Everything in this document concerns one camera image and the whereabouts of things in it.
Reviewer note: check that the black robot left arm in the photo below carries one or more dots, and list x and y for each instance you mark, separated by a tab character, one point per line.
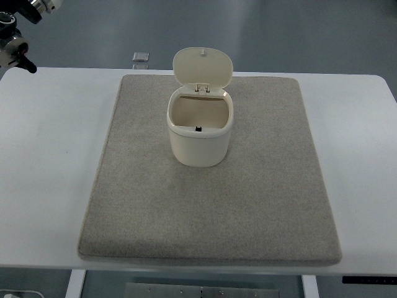
14	46

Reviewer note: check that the cream lidded plastic box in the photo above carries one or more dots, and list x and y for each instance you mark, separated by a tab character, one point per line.
200	114

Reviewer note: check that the grey felt mat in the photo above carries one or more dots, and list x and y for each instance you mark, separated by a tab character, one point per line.
265	203

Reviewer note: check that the lower metal floor plate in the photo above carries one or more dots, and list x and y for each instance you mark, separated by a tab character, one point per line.
140	67

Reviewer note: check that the metal floor plate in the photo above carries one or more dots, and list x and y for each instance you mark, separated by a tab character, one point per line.
140	67
140	56

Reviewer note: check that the upper metal floor plate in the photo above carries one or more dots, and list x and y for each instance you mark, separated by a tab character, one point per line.
140	56

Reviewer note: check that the white right table leg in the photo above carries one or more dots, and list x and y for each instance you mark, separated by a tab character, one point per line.
310	287

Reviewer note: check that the white table leg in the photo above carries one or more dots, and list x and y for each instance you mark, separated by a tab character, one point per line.
310	287
76	283

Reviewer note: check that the white left table leg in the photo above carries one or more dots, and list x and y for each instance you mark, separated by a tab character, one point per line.
76	283

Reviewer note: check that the black table control panel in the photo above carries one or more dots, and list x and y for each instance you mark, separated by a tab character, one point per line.
371	280

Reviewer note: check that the white object on floor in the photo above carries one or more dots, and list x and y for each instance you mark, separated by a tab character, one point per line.
20	293

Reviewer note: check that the grey metal base plate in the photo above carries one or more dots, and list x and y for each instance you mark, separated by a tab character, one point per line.
133	289

